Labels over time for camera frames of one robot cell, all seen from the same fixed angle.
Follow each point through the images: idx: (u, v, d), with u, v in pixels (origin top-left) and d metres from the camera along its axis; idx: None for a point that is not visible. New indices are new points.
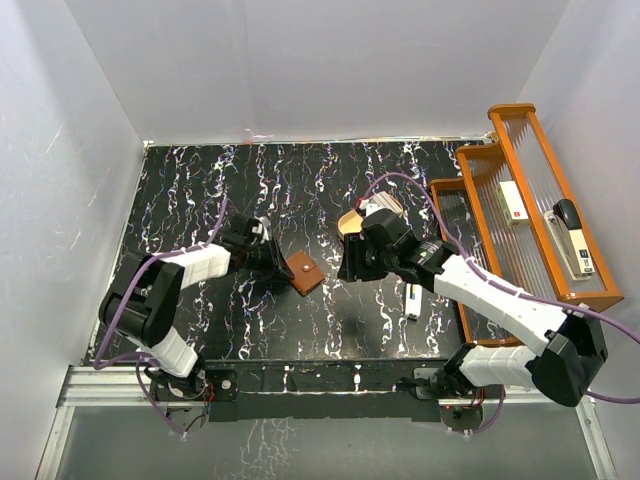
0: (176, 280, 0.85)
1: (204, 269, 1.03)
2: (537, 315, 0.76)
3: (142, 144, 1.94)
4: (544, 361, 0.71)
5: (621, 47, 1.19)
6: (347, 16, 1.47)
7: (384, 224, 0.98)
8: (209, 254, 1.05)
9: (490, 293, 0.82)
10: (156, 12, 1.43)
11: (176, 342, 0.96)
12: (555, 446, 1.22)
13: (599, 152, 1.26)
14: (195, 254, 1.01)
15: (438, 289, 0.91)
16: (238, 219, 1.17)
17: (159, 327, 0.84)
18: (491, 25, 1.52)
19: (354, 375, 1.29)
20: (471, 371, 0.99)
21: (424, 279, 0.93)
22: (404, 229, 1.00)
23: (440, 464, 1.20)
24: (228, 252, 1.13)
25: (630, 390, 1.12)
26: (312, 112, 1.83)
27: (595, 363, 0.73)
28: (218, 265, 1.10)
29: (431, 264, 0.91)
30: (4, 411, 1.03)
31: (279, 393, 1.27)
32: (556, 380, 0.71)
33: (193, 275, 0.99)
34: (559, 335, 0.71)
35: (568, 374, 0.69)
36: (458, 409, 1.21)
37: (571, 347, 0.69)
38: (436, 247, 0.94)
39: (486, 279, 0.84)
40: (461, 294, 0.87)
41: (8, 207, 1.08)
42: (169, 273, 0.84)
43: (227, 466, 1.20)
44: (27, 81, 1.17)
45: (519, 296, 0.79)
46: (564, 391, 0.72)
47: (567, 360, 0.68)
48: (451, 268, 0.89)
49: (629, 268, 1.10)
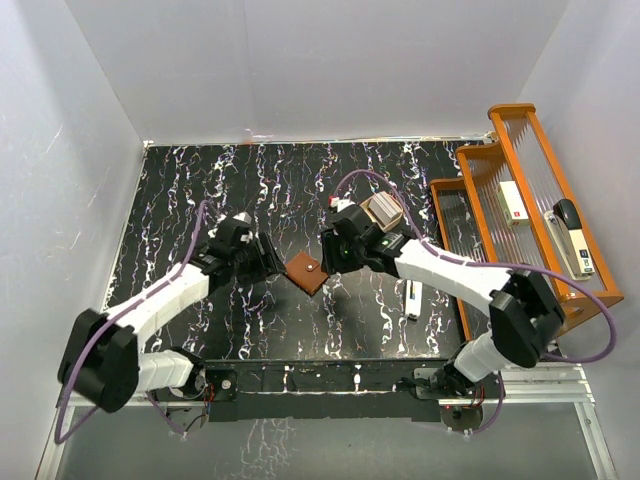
0: (130, 349, 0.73)
1: (172, 308, 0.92)
2: (483, 278, 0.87)
3: (142, 144, 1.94)
4: (496, 322, 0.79)
5: (621, 47, 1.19)
6: (347, 16, 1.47)
7: (352, 218, 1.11)
8: (177, 292, 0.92)
9: (442, 266, 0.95)
10: (156, 12, 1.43)
11: (161, 369, 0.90)
12: (555, 446, 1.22)
13: (599, 152, 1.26)
14: (160, 296, 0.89)
15: (403, 273, 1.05)
16: (223, 226, 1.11)
17: (121, 393, 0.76)
18: (491, 25, 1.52)
19: (354, 375, 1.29)
20: (463, 365, 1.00)
21: (389, 266, 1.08)
22: (370, 222, 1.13)
23: (440, 464, 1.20)
24: (203, 276, 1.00)
25: (630, 390, 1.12)
26: (312, 112, 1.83)
27: (547, 319, 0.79)
28: (193, 293, 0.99)
29: (393, 251, 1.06)
30: (4, 411, 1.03)
31: (279, 393, 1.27)
32: (510, 339, 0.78)
33: (157, 323, 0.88)
34: (501, 293, 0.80)
35: (516, 328, 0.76)
36: (457, 409, 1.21)
37: (514, 303, 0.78)
38: (397, 237, 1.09)
39: (437, 256, 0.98)
40: (422, 273, 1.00)
41: (8, 207, 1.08)
42: (119, 344, 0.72)
43: (227, 466, 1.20)
44: (28, 81, 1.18)
45: (466, 265, 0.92)
46: (521, 350, 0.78)
47: (511, 315, 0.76)
48: (409, 251, 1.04)
49: (630, 268, 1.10)
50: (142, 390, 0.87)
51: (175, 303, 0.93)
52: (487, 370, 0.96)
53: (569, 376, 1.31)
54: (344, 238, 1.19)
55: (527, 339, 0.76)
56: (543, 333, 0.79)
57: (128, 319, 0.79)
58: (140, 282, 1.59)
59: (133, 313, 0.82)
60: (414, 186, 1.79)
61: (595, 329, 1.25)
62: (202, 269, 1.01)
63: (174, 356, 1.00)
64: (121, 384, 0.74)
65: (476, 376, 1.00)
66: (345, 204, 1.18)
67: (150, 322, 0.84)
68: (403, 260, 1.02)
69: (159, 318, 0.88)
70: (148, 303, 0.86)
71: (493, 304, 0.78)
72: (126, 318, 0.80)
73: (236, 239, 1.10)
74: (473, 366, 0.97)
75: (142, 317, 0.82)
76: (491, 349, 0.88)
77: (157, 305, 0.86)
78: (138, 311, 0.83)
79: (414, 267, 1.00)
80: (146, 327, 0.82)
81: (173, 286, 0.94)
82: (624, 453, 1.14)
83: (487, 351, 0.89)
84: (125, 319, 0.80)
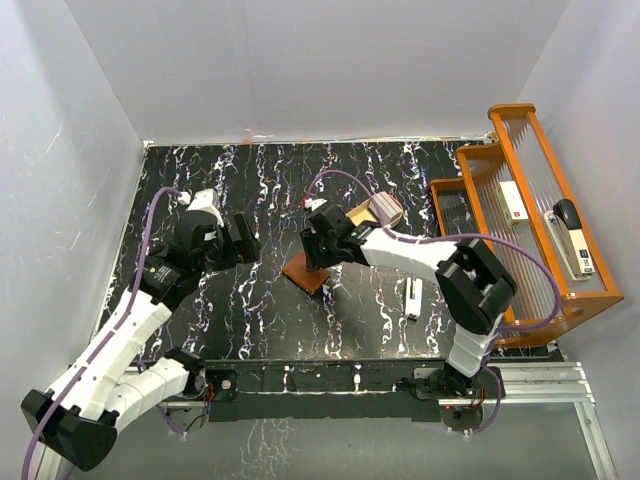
0: (83, 430, 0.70)
1: (127, 356, 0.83)
2: (433, 250, 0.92)
3: (142, 144, 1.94)
4: (447, 291, 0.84)
5: (621, 47, 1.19)
6: (347, 15, 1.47)
7: (324, 214, 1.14)
8: (124, 341, 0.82)
9: (398, 246, 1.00)
10: (157, 12, 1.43)
11: (149, 395, 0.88)
12: (554, 445, 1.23)
13: (600, 152, 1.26)
14: (105, 355, 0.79)
15: (369, 261, 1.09)
16: (181, 227, 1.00)
17: (99, 447, 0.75)
18: (491, 25, 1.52)
19: (354, 375, 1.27)
20: (457, 362, 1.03)
21: (358, 255, 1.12)
22: (342, 216, 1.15)
23: (440, 464, 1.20)
24: (155, 305, 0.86)
25: (630, 390, 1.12)
26: (312, 112, 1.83)
27: (498, 286, 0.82)
28: (151, 327, 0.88)
29: (360, 240, 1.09)
30: (5, 410, 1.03)
31: (279, 393, 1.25)
32: (461, 306, 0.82)
33: (113, 379, 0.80)
34: (449, 263, 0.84)
35: (460, 293, 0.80)
36: (457, 409, 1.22)
37: (459, 270, 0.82)
38: (365, 229, 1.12)
39: (395, 238, 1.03)
40: (383, 258, 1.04)
41: (8, 206, 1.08)
42: (67, 430, 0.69)
43: (227, 466, 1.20)
44: (27, 80, 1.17)
45: (419, 242, 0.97)
46: (473, 316, 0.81)
47: (455, 281, 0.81)
48: (371, 237, 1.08)
49: (630, 268, 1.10)
50: (135, 416, 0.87)
51: (129, 350, 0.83)
52: (476, 361, 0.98)
53: (569, 376, 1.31)
54: (320, 235, 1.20)
55: (474, 305, 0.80)
56: (496, 299, 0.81)
57: (74, 396, 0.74)
58: None
59: (78, 388, 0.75)
60: (414, 186, 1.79)
61: (595, 329, 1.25)
62: (153, 297, 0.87)
63: (167, 368, 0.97)
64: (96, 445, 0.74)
65: (471, 371, 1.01)
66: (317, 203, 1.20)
67: (103, 386, 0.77)
68: (368, 247, 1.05)
69: (114, 375, 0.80)
70: (93, 368, 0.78)
71: (439, 272, 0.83)
72: (71, 394, 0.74)
73: (198, 239, 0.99)
74: (464, 359, 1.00)
75: (88, 389, 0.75)
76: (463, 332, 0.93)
77: (103, 368, 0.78)
78: (83, 383, 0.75)
79: (374, 252, 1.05)
80: (100, 396, 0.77)
81: (120, 334, 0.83)
82: (623, 453, 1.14)
83: (464, 336, 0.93)
84: (71, 395, 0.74)
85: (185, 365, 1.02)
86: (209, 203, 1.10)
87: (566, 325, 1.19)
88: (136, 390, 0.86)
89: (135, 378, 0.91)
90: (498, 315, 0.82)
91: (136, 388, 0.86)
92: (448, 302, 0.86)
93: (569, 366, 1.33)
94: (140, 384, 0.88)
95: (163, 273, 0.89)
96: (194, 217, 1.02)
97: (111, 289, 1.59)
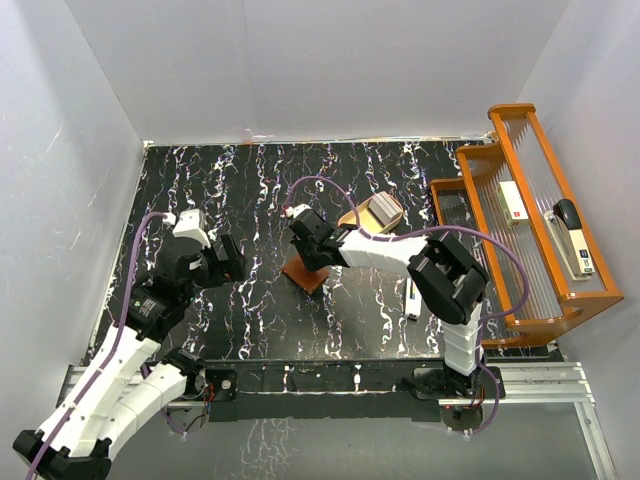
0: (74, 468, 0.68)
1: (115, 392, 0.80)
2: (405, 247, 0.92)
3: (142, 144, 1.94)
4: (421, 285, 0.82)
5: (621, 47, 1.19)
6: (347, 16, 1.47)
7: (303, 220, 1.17)
8: (112, 378, 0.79)
9: (371, 245, 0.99)
10: (156, 11, 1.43)
11: (145, 411, 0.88)
12: (553, 446, 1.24)
13: (599, 153, 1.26)
14: (93, 392, 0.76)
15: (347, 260, 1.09)
16: (166, 254, 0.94)
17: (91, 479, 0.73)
18: (491, 24, 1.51)
19: (354, 375, 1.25)
20: (455, 361, 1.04)
21: (338, 258, 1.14)
22: (320, 221, 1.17)
23: (439, 464, 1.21)
24: (141, 342, 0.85)
25: (630, 390, 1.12)
26: (311, 112, 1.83)
27: (470, 277, 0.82)
28: (138, 361, 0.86)
29: (338, 243, 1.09)
30: (6, 409, 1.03)
31: (279, 393, 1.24)
32: (434, 298, 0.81)
33: (102, 415, 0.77)
34: (419, 257, 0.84)
35: (434, 286, 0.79)
36: (458, 409, 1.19)
37: (431, 263, 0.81)
38: (343, 231, 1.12)
39: (369, 237, 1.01)
40: (361, 257, 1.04)
41: (8, 206, 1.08)
42: (59, 470, 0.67)
43: (228, 465, 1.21)
44: (27, 80, 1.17)
45: (392, 240, 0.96)
46: (449, 309, 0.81)
47: (428, 274, 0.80)
48: (349, 239, 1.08)
49: (630, 268, 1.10)
50: (130, 433, 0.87)
51: (117, 386, 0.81)
52: (471, 358, 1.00)
53: (569, 376, 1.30)
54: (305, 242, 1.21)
55: (448, 296, 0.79)
56: (470, 290, 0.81)
57: (63, 437, 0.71)
58: None
59: (67, 428, 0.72)
60: (414, 186, 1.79)
61: (595, 329, 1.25)
62: (138, 334, 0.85)
63: (163, 377, 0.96)
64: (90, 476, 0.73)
65: (470, 370, 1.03)
66: (298, 210, 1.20)
67: (92, 424, 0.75)
68: (345, 248, 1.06)
69: (103, 410, 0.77)
70: (81, 406, 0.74)
71: (411, 266, 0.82)
72: (59, 437, 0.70)
73: (183, 268, 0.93)
74: (458, 357, 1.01)
75: (78, 429, 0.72)
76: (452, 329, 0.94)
77: (92, 406, 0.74)
78: (72, 423, 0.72)
79: (351, 252, 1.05)
80: (90, 432, 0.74)
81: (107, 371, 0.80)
82: (622, 453, 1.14)
83: (458, 337, 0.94)
84: (60, 438, 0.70)
85: (182, 368, 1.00)
86: (195, 226, 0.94)
87: (566, 325, 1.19)
88: (130, 410, 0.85)
89: (129, 395, 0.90)
90: (472, 305, 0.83)
91: (129, 407, 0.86)
92: (421, 295, 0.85)
93: (569, 366, 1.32)
94: (133, 402, 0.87)
95: (147, 308, 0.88)
96: (177, 247, 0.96)
97: (111, 289, 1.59)
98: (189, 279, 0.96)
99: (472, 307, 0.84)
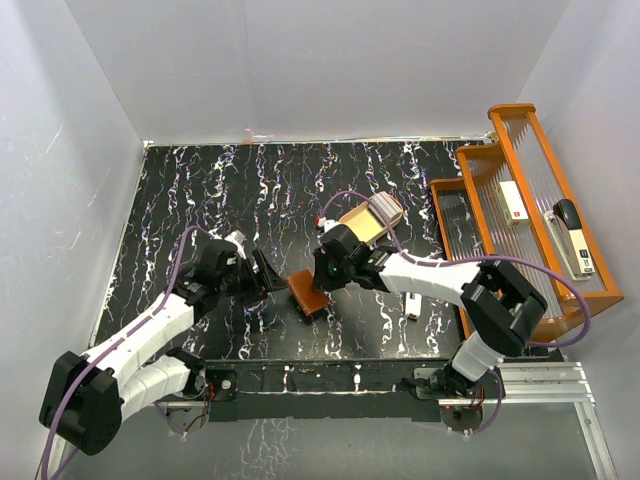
0: (110, 392, 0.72)
1: (156, 343, 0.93)
2: (457, 275, 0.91)
3: (142, 144, 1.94)
4: (476, 315, 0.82)
5: (621, 47, 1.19)
6: (347, 15, 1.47)
7: (340, 239, 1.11)
8: (159, 327, 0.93)
9: (418, 271, 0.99)
10: (156, 12, 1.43)
11: (153, 388, 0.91)
12: (554, 446, 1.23)
13: (599, 154, 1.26)
14: (141, 334, 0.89)
15: (388, 286, 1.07)
16: (209, 247, 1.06)
17: (107, 423, 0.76)
18: (491, 24, 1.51)
19: (355, 375, 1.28)
20: (461, 366, 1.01)
21: (377, 282, 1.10)
22: (357, 241, 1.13)
23: (440, 464, 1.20)
24: (188, 307, 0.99)
25: (631, 390, 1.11)
26: (311, 112, 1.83)
27: (528, 305, 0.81)
28: (179, 324, 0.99)
29: (379, 267, 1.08)
30: (5, 409, 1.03)
31: (279, 393, 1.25)
32: (490, 328, 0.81)
33: (139, 358, 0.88)
34: (474, 285, 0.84)
35: (489, 315, 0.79)
36: (457, 409, 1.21)
37: (486, 292, 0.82)
38: (382, 254, 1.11)
39: (414, 263, 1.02)
40: (404, 283, 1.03)
41: (8, 207, 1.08)
42: (98, 391, 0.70)
43: (227, 466, 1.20)
44: (28, 81, 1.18)
45: (440, 266, 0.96)
46: (505, 339, 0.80)
47: (482, 304, 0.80)
48: (389, 263, 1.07)
49: (630, 268, 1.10)
50: (136, 409, 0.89)
51: (159, 337, 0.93)
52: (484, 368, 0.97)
53: (569, 376, 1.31)
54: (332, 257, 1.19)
55: (505, 326, 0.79)
56: (526, 319, 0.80)
57: (109, 360, 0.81)
58: (140, 282, 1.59)
59: (114, 355, 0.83)
60: (414, 186, 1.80)
61: (595, 330, 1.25)
62: (185, 300, 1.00)
63: (170, 364, 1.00)
64: (102, 427, 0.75)
65: (475, 376, 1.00)
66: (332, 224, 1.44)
67: (132, 361, 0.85)
68: (387, 273, 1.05)
69: (142, 354, 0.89)
70: (128, 342, 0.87)
71: (464, 296, 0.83)
72: (106, 360, 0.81)
73: (222, 262, 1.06)
74: (470, 365, 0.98)
75: (122, 358, 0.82)
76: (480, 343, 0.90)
77: (138, 344, 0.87)
78: (119, 352, 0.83)
79: (394, 278, 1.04)
80: (128, 366, 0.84)
81: (156, 320, 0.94)
82: (623, 453, 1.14)
83: (480, 348, 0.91)
84: (106, 361, 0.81)
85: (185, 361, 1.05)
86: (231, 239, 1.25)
87: (565, 325, 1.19)
88: (141, 382, 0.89)
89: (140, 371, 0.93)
90: (531, 335, 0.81)
91: (140, 380, 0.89)
92: (476, 325, 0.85)
93: (569, 366, 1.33)
94: (144, 377, 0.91)
95: (194, 288, 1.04)
96: (216, 242, 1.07)
97: (111, 289, 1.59)
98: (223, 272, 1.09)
99: (531, 336, 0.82)
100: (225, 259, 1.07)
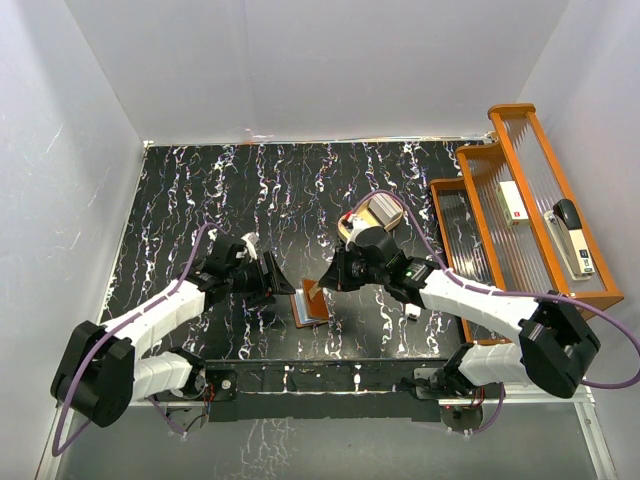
0: (127, 361, 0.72)
1: (169, 322, 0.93)
2: (511, 308, 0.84)
3: (142, 144, 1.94)
4: (531, 355, 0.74)
5: (621, 46, 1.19)
6: (346, 15, 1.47)
7: (380, 246, 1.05)
8: (173, 308, 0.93)
9: (466, 296, 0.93)
10: (156, 11, 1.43)
11: (159, 376, 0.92)
12: (555, 447, 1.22)
13: (599, 153, 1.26)
14: (156, 311, 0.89)
15: (426, 303, 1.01)
16: (220, 240, 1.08)
17: (115, 401, 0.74)
18: (491, 25, 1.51)
19: (354, 375, 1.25)
20: (469, 371, 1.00)
21: (414, 297, 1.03)
22: (397, 250, 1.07)
23: (441, 465, 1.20)
24: (199, 292, 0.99)
25: (633, 391, 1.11)
26: (311, 112, 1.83)
27: (583, 348, 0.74)
28: (190, 309, 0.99)
29: (418, 282, 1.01)
30: (5, 409, 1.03)
31: (279, 393, 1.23)
32: (545, 370, 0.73)
33: (153, 335, 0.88)
34: (531, 323, 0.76)
35: (548, 359, 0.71)
36: (458, 409, 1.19)
37: (545, 332, 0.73)
38: (420, 268, 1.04)
39: (462, 285, 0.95)
40: (445, 303, 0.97)
41: (8, 207, 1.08)
42: (115, 359, 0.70)
43: (227, 466, 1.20)
44: (28, 82, 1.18)
45: (492, 294, 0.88)
46: (558, 381, 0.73)
47: (542, 345, 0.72)
48: (431, 280, 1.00)
49: (630, 267, 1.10)
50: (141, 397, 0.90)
51: (173, 317, 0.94)
52: (492, 379, 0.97)
53: None
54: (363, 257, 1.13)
55: (562, 370, 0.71)
56: (581, 362, 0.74)
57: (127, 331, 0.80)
58: (140, 282, 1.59)
59: (130, 327, 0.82)
60: (414, 186, 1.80)
61: (594, 330, 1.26)
62: (198, 286, 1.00)
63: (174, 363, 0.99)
64: (115, 398, 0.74)
65: (480, 382, 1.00)
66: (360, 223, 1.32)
67: (147, 335, 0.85)
68: (427, 292, 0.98)
69: (156, 332, 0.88)
70: (145, 316, 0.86)
71: (522, 335, 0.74)
72: (122, 331, 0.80)
73: (231, 255, 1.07)
74: (480, 374, 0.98)
75: (139, 331, 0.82)
76: (511, 366, 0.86)
77: (155, 319, 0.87)
78: (135, 325, 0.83)
79: (435, 297, 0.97)
80: (144, 340, 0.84)
81: (170, 301, 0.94)
82: (623, 452, 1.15)
83: (506, 367, 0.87)
84: (123, 332, 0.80)
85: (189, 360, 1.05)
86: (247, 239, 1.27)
87: None
88: (148, 369, 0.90)
89: (150, 360, 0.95)
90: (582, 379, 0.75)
91: (148, 367, 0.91)
92: (523, 362, 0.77)
93: None
94: (153, 365, 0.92)
95: (205, 276, 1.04)
96: (230, 235, 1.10)
97: (111, 289, 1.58)
98: (234, 264, 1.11)
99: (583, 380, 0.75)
100: (235, 252, 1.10)
